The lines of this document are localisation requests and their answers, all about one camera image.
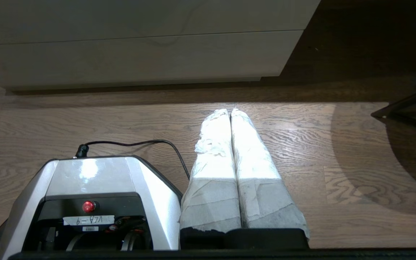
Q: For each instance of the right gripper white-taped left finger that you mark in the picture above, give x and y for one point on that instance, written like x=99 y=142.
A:
x=213 y=173

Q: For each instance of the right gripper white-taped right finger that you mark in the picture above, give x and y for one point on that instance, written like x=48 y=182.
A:
x=258 y=180

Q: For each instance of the white and black robot base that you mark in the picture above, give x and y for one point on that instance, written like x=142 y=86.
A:
x=92 y=177

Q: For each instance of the red round button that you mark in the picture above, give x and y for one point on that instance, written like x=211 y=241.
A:
x=88 y=206

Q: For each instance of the white paper label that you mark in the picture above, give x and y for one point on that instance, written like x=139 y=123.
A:
x=89 y=220

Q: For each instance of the beige glossy cabinet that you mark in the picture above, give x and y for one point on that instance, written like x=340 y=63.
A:
x=121 y=63

